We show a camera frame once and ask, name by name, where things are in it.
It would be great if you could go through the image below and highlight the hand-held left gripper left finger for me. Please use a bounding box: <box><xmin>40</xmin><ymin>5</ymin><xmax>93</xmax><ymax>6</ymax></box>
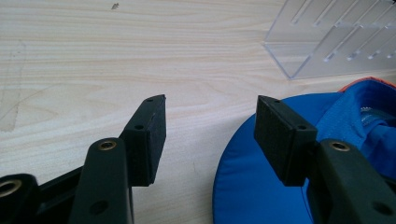
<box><xmin>120</xmin><ymin>94</ymin><xmax>167</xmax><ymax>188</ymax></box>

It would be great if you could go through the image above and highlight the blue cap with orange trim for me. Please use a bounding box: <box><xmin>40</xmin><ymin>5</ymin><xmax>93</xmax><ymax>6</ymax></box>
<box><xmin>212</xmin><ymin>77</ymin><xmax>396</xmax><ymax>224</ymax></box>

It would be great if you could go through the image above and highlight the clear acrylic rack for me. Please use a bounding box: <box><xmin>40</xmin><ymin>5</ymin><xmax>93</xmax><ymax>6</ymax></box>
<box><xmin>262</xmin><ymin>0</ymin><xmax>396</xmax><ymax>80</ymax></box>

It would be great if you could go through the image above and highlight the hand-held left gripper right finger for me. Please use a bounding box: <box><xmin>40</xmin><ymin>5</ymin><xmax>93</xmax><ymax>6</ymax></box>
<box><xmin>253</xmin><ymin>95</ymin><xmax>318</xmax><ymax>187</ymax></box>

